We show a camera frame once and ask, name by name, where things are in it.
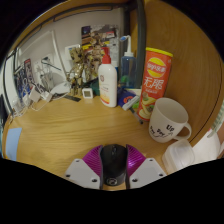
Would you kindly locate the black computer mouse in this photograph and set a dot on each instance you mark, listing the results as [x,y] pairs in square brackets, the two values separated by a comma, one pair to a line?
[114,163]

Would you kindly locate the grey metal desk frame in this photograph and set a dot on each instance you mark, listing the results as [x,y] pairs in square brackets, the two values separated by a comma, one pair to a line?
[140,43]

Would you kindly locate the blue robot model kit box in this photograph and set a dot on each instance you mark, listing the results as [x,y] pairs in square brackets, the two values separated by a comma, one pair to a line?
[21,78]

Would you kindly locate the white charger block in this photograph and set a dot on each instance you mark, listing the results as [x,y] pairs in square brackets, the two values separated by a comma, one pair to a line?
[34,94]

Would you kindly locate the small white cube clock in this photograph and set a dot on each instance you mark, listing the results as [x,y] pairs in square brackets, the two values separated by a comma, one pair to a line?
[87,93]

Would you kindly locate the light blue mouse pad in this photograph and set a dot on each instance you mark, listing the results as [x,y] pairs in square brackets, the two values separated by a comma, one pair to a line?
[13,145]

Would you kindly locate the blue spray bottle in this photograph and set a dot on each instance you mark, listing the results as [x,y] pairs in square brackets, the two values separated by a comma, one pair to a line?
[128,68]

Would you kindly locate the colourful model kit box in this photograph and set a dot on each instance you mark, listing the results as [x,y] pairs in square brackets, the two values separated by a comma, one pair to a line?
[100,35]

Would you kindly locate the white mug with black writing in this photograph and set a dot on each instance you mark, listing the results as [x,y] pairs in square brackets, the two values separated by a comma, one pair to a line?
[168,120]

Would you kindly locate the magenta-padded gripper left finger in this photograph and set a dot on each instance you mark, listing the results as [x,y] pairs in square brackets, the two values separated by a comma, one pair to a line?
[80,171]

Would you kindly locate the white wall socket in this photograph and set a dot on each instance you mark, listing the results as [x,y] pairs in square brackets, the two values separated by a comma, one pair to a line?
[71,51]

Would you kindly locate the orange chip canister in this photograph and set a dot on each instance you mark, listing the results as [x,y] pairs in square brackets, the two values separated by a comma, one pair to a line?
[155,81]

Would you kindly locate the dark green pouch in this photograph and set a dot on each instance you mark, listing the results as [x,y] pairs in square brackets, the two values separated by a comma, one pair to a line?
[95,87]

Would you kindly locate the golden robot model figure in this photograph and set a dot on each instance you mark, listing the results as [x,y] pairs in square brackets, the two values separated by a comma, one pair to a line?
[78,70]

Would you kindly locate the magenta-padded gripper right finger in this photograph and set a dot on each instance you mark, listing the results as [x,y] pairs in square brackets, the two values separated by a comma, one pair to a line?
[146,171]

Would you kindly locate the clear plastic food container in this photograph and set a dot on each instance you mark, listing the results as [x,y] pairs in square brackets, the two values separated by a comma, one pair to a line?
[178,156]

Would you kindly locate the white bottle with red cap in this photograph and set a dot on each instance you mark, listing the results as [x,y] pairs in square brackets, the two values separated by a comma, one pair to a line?
[108,85]

